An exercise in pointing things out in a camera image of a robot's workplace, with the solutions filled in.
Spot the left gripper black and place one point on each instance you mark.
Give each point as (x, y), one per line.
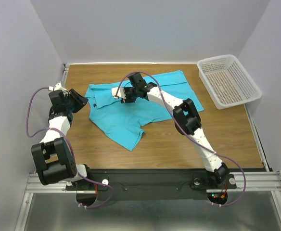
(77, 99)

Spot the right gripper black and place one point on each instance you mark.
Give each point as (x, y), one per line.
(127, 96)

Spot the turquoise t shirt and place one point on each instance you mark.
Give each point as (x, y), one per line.
(123, 122)

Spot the white plastic basket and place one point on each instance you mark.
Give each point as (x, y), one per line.
(227, 81)

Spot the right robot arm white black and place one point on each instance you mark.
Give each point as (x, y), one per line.
(186, 118)

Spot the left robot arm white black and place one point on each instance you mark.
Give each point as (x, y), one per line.
(65, 169)

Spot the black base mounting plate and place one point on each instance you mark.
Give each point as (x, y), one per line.
(151, 184)

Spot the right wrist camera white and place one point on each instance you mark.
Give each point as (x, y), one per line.
(118, 92)

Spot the left aluminium frame rail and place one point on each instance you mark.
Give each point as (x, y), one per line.
(59, 122)

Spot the aluminium frame rail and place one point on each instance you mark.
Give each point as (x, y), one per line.
(59, 122)
(258, 142)
(255, 182)

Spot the right aluminium frame rail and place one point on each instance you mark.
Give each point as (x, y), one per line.
(258, 142)

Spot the front aluminium frame rail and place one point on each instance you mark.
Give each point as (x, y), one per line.
(255, 182)

